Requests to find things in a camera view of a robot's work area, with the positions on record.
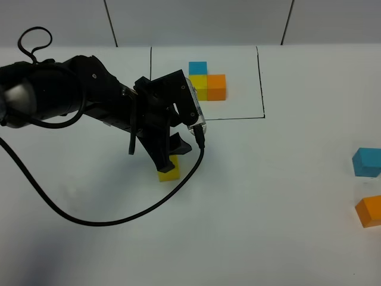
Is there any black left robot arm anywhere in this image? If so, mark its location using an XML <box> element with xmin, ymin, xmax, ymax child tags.
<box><xmin>1</xmin><ymin>55</ymin><xmax>196</xmax><ymax>173</ymax></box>

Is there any yellow template cube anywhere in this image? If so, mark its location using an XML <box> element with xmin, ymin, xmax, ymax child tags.
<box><xmin>189</xmin><ymin>74</ymin><xmax>208</xmax><ymax>101</ymax></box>

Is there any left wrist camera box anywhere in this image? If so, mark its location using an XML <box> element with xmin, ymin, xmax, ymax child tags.
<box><xmin>148</xmin><ymin>70</ymin><xmax>207</xmax><ymax>135</ymax></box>

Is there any orange template cube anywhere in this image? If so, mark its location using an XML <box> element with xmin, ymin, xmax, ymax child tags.
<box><xmin>207</xmin><ymin>74</ymin><xmax>227</xmax><ymax>101</ymax></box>

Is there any blue template cube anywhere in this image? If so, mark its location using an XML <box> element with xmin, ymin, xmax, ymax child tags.
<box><xmin>188</xmin><ymin>61</ymin><xmax>208</xmax><ymax>76</ymax></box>

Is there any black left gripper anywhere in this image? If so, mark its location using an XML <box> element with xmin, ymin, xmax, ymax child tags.
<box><xmin>118</xmin><ymin>76</ymin><xmax>192</xmax><ymax>173</ymax></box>

